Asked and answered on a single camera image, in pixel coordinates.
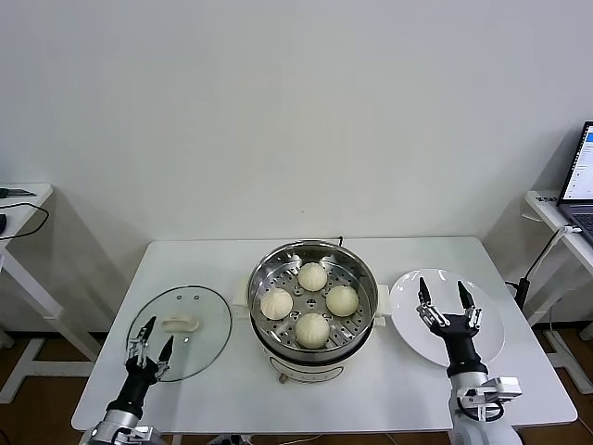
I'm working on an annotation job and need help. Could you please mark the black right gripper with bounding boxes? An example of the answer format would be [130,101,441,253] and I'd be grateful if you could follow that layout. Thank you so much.
[415,276,490,377]

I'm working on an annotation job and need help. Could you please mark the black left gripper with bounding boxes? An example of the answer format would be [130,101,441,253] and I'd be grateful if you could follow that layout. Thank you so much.
[115,316,175,413]

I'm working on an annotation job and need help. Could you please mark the round glass pot lid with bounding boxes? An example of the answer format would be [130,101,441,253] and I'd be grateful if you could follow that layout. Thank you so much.
[125,285,233,383]

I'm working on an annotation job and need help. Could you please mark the white steamed baozi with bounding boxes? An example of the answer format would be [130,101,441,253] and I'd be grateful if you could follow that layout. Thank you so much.
[325,284,360,318]
[296,261,328,293]
[259,286,294,321]
[295,312,331,350]

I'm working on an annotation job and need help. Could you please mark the stainless steel steamer basket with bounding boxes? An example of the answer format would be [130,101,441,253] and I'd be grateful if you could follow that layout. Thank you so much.
[246,239,379,366]

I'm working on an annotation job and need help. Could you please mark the white round plate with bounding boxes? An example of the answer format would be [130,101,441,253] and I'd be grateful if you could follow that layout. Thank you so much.
[388,267,506,370]

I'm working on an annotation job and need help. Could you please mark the white laptop side table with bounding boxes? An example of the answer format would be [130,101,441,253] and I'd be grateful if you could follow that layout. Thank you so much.
[524,188,593,395]

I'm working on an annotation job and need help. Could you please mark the white electric cooking pot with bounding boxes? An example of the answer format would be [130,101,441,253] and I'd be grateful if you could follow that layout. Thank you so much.
[233,273,392,386]

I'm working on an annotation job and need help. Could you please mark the grey open laptop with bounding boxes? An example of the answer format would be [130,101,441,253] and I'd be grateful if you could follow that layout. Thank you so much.
[555,120,593,247]

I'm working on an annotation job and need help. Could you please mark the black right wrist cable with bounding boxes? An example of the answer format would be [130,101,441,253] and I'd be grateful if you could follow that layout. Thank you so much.
[455,396,507,424]

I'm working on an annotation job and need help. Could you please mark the white laptop charging cable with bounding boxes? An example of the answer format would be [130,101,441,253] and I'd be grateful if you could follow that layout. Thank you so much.
[525,224,583,282]

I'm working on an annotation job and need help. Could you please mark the thin black cable loop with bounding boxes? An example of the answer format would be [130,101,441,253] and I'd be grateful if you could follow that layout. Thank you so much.
[0,201,50,241]

